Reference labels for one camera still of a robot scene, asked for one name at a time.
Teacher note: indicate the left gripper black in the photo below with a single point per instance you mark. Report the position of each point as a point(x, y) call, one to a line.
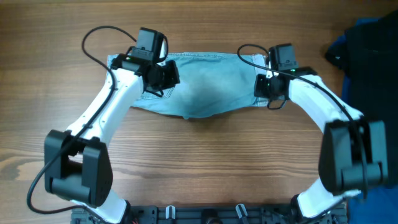
point(171, 78)

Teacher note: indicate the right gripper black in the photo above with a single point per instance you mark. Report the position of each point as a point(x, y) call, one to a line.
point(259, 91)

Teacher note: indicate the light blue denim shorts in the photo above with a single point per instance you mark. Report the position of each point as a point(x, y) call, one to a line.
point(210, 83)

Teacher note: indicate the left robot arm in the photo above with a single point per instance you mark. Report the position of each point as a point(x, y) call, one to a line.
point(77, 165)

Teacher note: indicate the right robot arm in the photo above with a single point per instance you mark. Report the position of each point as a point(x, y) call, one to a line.
point(353, 157)

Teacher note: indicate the black garment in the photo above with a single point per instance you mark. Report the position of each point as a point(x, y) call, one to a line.
point(367, 53)

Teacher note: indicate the dark blue garment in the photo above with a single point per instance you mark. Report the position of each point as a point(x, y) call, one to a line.
point(380, 206)

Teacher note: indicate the right white rail clip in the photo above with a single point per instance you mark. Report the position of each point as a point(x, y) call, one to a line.
point(242, 213)

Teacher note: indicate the white rail clip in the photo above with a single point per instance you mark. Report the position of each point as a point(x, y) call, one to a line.
point(242, 213)
point(170, 212)

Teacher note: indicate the left white rail clip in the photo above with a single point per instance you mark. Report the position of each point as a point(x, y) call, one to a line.
point(170, 212)

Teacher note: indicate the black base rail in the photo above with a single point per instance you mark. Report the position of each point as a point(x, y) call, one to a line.
point(267, 214)

